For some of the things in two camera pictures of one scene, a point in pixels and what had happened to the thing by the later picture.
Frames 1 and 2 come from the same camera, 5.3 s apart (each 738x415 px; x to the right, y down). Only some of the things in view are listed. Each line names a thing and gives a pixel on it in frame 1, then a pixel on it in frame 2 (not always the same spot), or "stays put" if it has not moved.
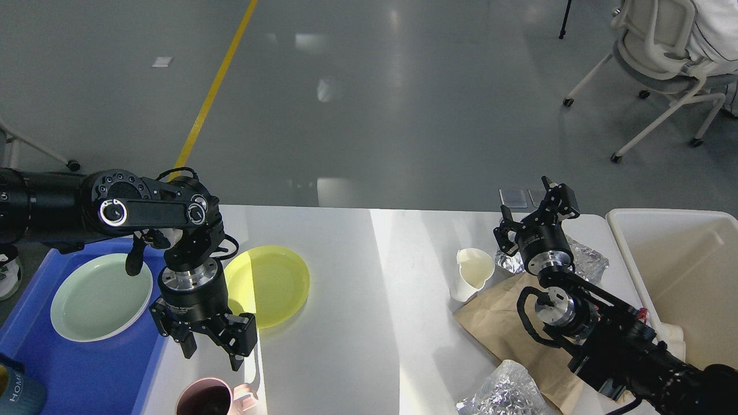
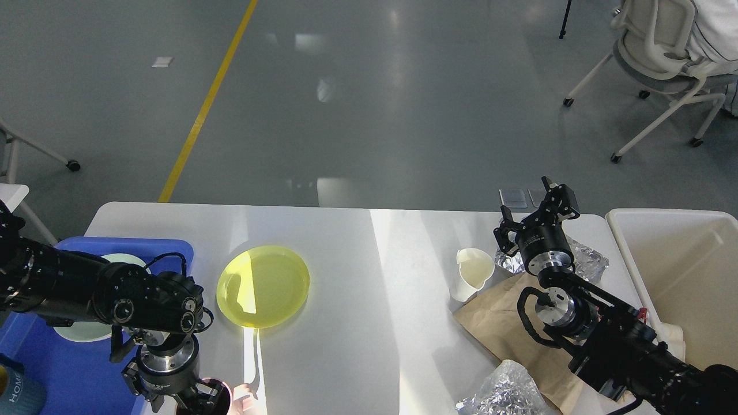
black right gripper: x=541 y=238 stays put
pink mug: x=209 y=396 stays put
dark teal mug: x=20 y=393 stays put
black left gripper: x=194 y=291 to x=172 y=367
